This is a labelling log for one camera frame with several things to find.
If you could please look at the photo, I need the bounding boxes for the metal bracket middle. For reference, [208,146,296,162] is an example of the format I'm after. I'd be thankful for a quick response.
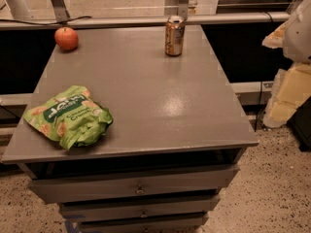
[176,0,190,20]

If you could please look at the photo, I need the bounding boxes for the middle grey drawer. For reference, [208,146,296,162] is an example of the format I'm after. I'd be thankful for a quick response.
[60,193,220,222]

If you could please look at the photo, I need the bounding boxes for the black cable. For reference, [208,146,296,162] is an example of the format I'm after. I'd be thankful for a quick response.
[0,15,93,27]

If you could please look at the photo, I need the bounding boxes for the bottom grey drawer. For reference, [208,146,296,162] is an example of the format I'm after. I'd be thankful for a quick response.
[79,213,208,233]

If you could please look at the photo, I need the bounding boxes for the metal bracket left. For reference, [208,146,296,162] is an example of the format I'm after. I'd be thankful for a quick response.
[51,0,70,23]

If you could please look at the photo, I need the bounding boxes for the red apple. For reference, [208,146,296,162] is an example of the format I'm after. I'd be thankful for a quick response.
[54,27,79,50]

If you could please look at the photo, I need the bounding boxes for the green rice chip bag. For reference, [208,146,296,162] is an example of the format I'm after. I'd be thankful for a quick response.
[24,85,113,150]

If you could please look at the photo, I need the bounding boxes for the grey drawer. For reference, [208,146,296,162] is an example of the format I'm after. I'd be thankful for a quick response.
[29,164,239,203]
[79,213,208,233]
[60,193,220,222]

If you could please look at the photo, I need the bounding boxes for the white pipe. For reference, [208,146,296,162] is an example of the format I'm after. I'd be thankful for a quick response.
[5,0,31,19]

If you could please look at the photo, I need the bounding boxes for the metal rail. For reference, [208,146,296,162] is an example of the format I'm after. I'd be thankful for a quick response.
[0,12,290,31]

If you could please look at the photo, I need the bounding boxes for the top grey drawer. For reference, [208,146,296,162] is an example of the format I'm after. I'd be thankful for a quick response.
[29,164,239,203]

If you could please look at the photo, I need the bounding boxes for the grey drawer cabinet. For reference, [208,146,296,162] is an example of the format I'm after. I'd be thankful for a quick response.
[0,24,259,233]

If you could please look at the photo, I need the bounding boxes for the orange soda can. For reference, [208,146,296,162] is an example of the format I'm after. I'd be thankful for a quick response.
[165,16,185,56]

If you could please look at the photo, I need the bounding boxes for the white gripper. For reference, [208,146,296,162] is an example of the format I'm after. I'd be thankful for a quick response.
[261,0,311,128]

